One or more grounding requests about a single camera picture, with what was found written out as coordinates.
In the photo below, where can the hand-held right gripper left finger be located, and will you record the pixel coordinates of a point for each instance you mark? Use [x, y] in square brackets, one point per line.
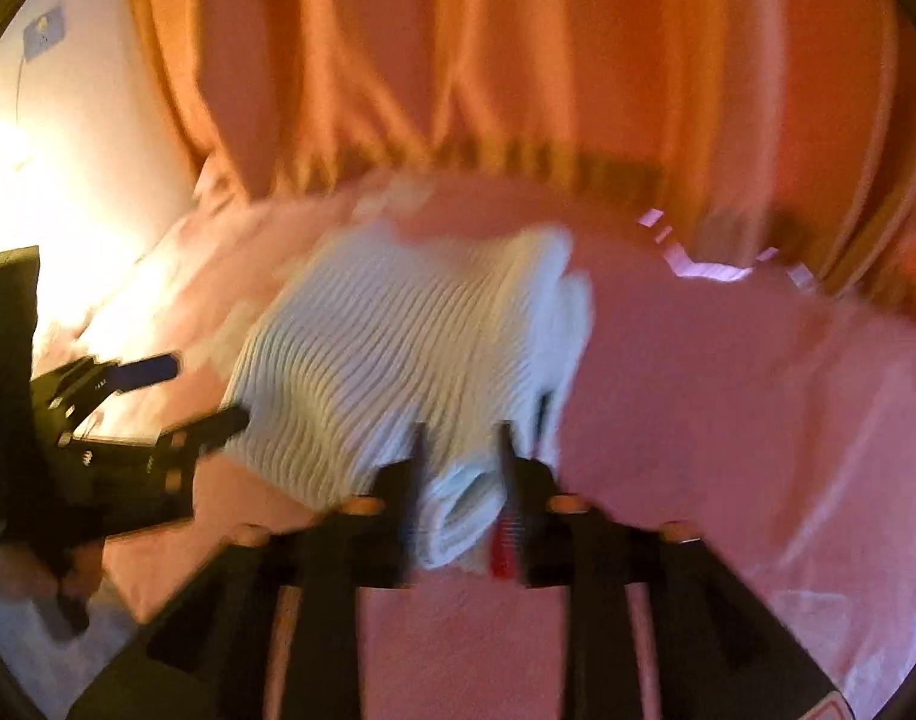
[414, 480]

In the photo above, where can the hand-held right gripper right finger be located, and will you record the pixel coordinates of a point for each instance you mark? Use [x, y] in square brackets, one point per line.
[512, 487]

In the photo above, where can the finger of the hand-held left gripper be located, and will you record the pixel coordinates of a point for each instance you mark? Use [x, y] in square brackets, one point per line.
[146, 373]
[218, 424]

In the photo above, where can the white knitted sweater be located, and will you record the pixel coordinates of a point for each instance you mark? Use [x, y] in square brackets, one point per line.
[398, 360]

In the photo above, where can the person's left hand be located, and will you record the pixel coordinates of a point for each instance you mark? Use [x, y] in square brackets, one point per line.
[83, 561]

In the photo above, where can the pink bed sheet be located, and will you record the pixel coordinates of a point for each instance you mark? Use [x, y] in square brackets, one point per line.
[713, 420]

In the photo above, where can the white printed cloth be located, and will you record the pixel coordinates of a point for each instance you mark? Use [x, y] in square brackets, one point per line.
[15, 634]

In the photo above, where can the orange curtain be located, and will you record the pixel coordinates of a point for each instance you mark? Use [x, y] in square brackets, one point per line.
[518, 60]

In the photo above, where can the wall socket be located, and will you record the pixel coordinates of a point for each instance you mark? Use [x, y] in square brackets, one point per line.
[44, 31]

